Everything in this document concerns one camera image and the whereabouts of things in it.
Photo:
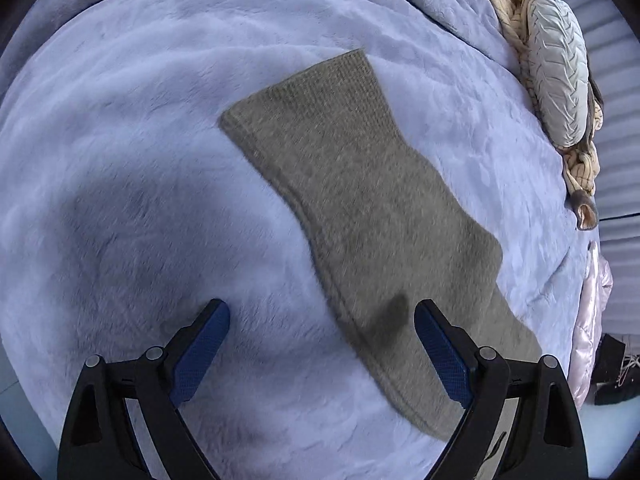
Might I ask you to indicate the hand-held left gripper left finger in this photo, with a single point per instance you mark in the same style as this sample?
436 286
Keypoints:
199 356

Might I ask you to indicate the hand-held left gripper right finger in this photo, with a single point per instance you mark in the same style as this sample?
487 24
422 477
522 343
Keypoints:
444 356

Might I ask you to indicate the olive knitted garment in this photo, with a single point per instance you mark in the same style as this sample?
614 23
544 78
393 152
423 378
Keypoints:
360 210

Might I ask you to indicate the pink shiny puffer jacket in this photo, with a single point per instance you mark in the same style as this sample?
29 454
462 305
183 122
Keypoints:
590 320

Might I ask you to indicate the black equipment on floor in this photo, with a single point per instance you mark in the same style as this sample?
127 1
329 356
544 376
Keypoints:
611 362

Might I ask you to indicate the lavender plush blanket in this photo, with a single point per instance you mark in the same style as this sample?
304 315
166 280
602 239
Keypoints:
125 135

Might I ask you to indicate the lavender pleated curtain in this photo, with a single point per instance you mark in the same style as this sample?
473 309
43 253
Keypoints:
620 110

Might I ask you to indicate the white puffer jacket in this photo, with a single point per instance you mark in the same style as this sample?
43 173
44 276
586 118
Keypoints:
557 70

